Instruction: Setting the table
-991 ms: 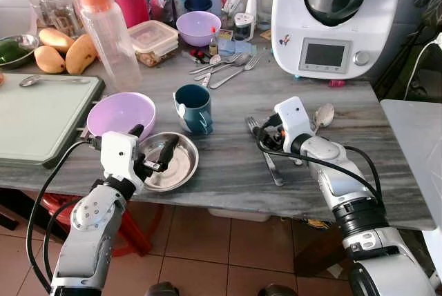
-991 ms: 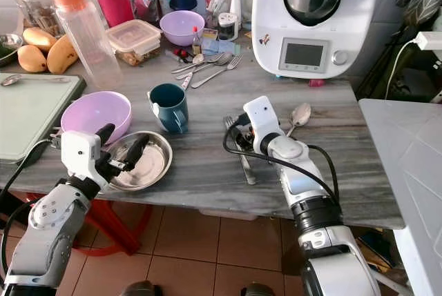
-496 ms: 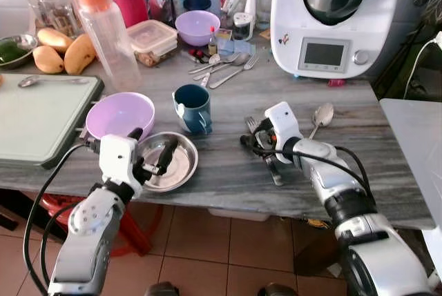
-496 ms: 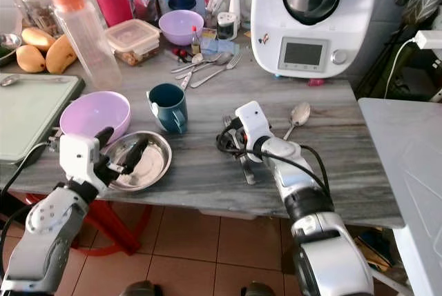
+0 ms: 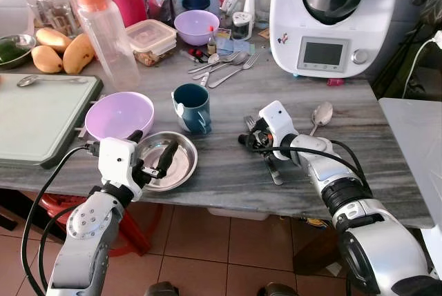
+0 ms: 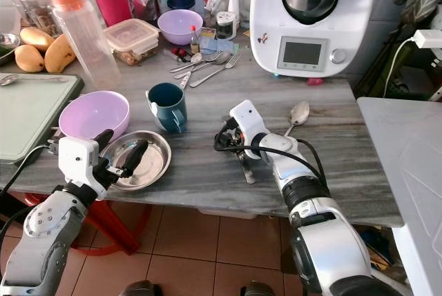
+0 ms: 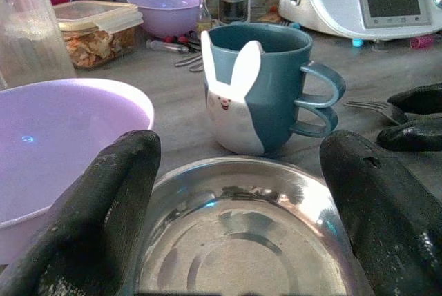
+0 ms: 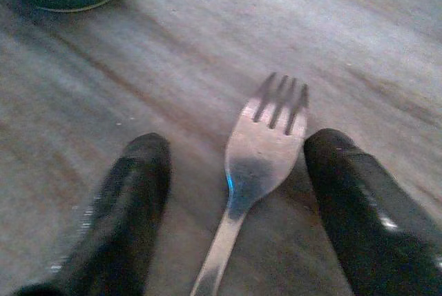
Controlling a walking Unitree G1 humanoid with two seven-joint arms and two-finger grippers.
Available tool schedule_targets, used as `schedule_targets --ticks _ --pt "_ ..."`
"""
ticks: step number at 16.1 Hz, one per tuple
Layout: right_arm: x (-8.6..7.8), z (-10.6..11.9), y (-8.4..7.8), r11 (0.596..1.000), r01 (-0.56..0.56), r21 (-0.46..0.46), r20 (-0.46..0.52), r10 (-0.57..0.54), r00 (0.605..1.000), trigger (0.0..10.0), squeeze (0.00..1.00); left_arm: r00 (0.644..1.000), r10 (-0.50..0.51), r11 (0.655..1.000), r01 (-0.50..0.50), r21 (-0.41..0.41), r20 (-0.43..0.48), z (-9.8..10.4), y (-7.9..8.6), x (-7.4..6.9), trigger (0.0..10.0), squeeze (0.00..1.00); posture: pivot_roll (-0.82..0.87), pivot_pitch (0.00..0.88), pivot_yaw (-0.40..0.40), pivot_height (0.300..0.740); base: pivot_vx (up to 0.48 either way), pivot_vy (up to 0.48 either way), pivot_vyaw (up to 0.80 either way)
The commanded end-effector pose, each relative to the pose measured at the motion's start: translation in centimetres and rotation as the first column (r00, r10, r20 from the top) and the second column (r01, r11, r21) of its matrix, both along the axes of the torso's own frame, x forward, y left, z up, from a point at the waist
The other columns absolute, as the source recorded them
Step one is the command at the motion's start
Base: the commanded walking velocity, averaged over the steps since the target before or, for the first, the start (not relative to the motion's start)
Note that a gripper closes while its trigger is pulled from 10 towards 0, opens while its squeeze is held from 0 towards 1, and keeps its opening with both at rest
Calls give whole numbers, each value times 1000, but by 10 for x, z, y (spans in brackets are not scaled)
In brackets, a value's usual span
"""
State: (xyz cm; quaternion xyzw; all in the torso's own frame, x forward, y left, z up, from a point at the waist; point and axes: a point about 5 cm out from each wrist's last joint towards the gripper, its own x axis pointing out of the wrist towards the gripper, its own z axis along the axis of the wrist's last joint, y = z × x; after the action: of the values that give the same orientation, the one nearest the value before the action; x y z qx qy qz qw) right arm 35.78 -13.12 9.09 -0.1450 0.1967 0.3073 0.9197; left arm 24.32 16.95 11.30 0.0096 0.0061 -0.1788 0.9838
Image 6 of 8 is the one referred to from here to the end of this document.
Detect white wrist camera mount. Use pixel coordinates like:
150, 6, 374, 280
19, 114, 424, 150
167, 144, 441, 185
229, 99, 270, 159
57, 136, 104, 200

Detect red plastic stool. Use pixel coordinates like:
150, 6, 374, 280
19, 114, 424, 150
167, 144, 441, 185
35, 193, 142, 255

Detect teal ceramic mug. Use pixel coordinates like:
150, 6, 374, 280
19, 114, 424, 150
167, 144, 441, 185
146, 82, 189, 134

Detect grey robot left foot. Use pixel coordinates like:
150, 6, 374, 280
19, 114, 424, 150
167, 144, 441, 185
119, 280, 165, 296

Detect yellow mango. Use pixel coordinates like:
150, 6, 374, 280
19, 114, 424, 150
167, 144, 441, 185
19, 27, 55, 50
14, 45, 46, 74
44, 32, 77, 74

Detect steel spoon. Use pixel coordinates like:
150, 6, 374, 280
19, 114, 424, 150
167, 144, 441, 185
1, 74, 70, 87
169, 51, 227, 74
283, 101, 311, 138

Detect steel fork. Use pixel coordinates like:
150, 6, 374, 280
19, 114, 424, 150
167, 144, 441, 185
221, 117, 256, 185
189, 51, 242, 88

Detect pink plastic canister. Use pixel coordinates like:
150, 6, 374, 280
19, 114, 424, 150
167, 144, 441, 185
88, 0, 133, 28

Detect pale green cutting board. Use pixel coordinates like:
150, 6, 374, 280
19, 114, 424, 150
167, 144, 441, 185
0, 73, 85, 166

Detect clear bottle orange cap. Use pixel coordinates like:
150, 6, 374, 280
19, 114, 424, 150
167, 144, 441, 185
44, 0, 122, 90

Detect large purple plastic bowl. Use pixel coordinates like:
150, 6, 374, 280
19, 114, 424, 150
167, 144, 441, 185
59, 90, 131, 141

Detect rectangular clear food container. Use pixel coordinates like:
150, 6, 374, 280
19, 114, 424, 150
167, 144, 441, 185
104, 19, 160, 66

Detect white side table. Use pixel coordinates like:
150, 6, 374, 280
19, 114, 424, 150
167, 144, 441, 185
357, 96, 442, 296

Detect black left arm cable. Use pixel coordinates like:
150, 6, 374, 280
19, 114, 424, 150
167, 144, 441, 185
0, 143, 59, 241

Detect steel bowl green contents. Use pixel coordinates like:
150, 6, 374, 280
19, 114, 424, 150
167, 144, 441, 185
0, 32, 20, 66

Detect white power adapter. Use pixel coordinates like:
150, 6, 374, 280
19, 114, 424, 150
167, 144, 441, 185
413, 29, 442, 50

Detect grey robot foot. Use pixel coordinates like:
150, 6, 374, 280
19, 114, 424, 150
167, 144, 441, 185
119, 280, 165, 296
240, 281, 277, 296

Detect grey robot right foot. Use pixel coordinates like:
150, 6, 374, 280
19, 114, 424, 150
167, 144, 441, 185
240, 281, 277, 296

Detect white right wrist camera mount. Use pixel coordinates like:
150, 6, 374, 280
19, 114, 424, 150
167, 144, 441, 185
229, 99, 270, 159

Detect white kitchen cooking machine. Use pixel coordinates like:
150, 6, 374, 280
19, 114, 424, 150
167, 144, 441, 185
250, 0, 381, 79

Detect small purple plastic bowl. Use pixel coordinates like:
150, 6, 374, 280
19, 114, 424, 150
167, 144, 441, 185
157, 9, 204, 46

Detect round steel plate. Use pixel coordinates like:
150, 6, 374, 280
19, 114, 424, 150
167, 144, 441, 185
110, 130, 172, 192

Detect clear glass jar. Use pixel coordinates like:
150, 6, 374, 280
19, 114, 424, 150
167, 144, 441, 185
19, 0, 63, 33

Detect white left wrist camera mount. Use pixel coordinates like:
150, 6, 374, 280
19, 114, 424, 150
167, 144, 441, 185
57, 136, 104, 200

